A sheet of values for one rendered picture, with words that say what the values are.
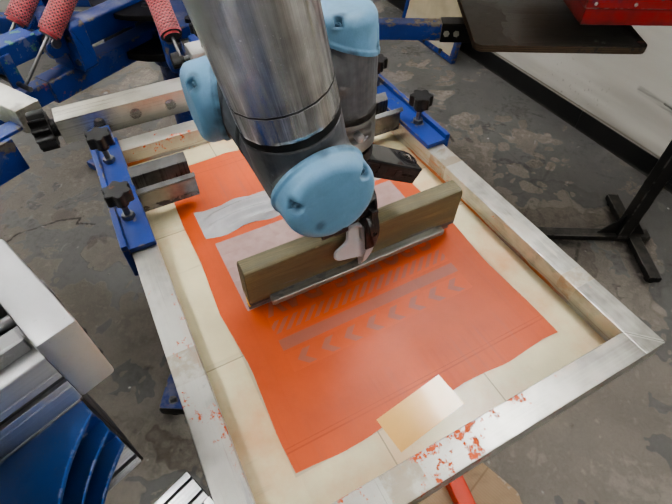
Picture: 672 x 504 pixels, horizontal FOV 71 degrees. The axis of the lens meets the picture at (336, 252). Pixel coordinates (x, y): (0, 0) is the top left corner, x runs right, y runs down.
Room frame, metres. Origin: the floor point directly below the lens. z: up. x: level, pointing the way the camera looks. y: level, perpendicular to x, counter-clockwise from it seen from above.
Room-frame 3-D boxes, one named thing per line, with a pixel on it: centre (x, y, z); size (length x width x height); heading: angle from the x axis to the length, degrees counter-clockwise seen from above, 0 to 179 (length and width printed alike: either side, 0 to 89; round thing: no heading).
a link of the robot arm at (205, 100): (0.39, 0.08, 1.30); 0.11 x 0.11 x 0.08; 27
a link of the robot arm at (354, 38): (0.45, 0.00, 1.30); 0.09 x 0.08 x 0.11; 117
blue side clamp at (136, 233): (0.60, 0.37, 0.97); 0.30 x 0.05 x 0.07; 28
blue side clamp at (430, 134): (0.86, -0.12, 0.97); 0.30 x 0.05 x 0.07; 28
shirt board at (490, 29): (1.43, -0.16, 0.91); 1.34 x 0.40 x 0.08; 88
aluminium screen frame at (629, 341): (0.52, 0.01, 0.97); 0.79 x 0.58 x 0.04; 28
